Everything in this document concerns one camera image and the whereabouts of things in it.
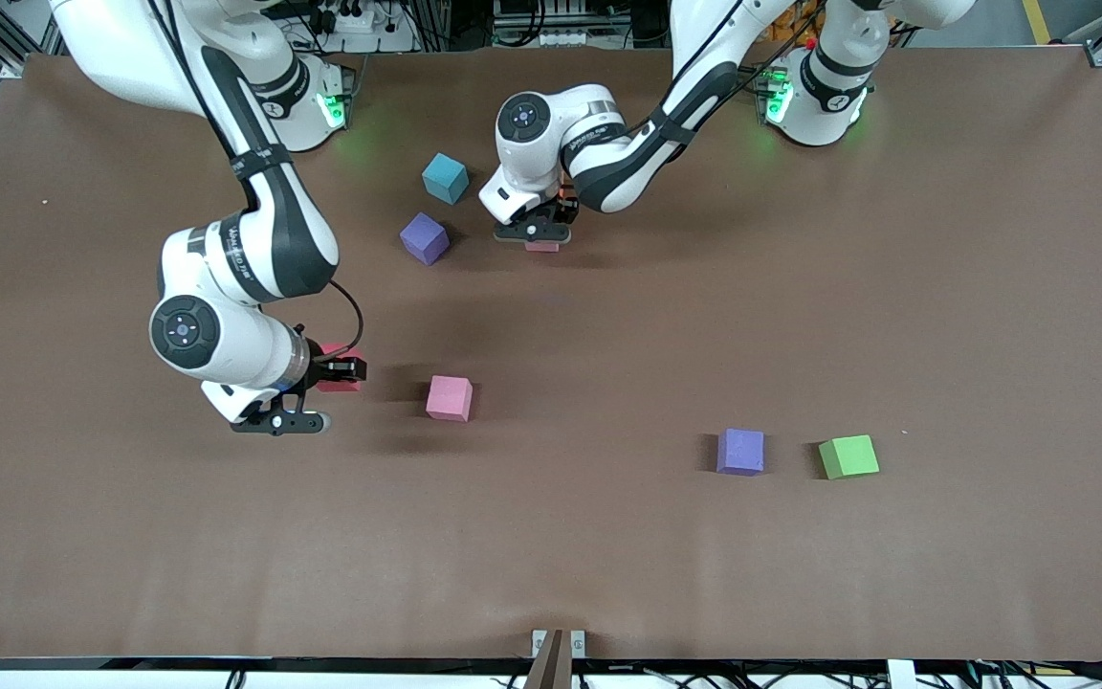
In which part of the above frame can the red foam cube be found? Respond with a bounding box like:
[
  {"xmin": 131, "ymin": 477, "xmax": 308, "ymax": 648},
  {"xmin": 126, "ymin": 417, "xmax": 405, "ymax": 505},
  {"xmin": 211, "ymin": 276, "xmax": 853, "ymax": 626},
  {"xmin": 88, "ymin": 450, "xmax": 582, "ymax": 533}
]
[{"xmin": 316, "ymin": 343, "xmax": 366, "ymax": 394}]

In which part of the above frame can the lavender blue foam cube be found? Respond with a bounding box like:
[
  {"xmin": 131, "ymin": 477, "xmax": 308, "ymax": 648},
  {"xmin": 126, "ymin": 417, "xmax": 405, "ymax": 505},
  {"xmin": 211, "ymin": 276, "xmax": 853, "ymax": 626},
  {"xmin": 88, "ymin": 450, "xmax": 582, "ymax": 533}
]
[{"xmin": 716, "ymin": 428, "xmax": 765, "ymax": 477}]

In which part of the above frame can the cyan foam cube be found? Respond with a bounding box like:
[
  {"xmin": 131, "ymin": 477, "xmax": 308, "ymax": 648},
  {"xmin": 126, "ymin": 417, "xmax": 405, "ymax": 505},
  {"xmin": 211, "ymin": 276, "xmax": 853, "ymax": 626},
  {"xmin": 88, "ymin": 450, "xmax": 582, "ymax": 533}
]
[{"xmin": 422, "ymin": 152, "xmax": 470, "ymax": 206}]

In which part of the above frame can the dark violet foam cube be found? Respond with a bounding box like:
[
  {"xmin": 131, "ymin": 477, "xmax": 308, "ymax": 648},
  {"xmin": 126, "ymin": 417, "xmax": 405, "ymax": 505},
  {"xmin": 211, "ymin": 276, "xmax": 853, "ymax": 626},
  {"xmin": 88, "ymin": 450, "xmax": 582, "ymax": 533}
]
[{"xmin": 400, "ymin": 211, "xmax": 451, "ymax": 266}]

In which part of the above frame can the white power strip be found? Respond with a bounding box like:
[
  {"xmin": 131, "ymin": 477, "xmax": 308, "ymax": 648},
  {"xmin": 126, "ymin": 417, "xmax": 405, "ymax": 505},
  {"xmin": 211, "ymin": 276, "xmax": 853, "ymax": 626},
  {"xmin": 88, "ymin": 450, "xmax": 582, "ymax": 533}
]
[{"xmin": 310, "ymin": 0, "xmax": 382, "ymax": 35}]

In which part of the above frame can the bag of orange items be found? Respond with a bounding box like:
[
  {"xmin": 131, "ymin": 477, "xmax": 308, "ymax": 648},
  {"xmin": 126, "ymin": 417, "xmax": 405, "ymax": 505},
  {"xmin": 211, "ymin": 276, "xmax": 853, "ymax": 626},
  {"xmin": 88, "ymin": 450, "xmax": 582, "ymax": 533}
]
[{"xmin": 769, "ymin": 0, "xmax": 826, "ymax": 49}]

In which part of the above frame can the green foam cube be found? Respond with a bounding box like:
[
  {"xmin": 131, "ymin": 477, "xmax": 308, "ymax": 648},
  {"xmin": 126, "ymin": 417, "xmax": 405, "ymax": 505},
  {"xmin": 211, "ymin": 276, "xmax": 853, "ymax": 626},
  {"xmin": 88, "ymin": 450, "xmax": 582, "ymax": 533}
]
[{"xmin": 818, "ymin": 434, "xmax": 880, "ymax": 480}]

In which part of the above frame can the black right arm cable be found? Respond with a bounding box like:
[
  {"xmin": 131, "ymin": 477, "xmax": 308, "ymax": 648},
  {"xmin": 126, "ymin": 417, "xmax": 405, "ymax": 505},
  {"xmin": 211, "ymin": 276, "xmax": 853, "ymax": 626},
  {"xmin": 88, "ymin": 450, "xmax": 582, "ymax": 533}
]
[{"xmin": 144, "ymin": 0, "xmax": 364, "ymax": 363}]

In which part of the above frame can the grey metal bracket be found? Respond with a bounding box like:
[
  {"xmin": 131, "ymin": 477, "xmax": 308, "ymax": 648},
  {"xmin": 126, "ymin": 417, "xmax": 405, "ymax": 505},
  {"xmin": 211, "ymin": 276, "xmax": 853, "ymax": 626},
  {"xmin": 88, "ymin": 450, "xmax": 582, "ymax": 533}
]
[{"xmin": 532, "ymin": 629, "xmax": 586, "ymax": 660}]

